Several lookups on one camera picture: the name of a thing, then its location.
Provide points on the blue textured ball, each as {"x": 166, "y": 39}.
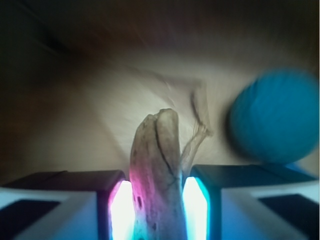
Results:
{"x": 275, "y": 119}

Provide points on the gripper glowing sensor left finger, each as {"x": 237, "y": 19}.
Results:
{"x": 66, "y": 205}

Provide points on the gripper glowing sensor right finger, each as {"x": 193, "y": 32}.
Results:
{"x": 251, "y": 202}

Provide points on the brown paper bin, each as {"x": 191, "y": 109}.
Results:
{"x": 78, "y": 76}

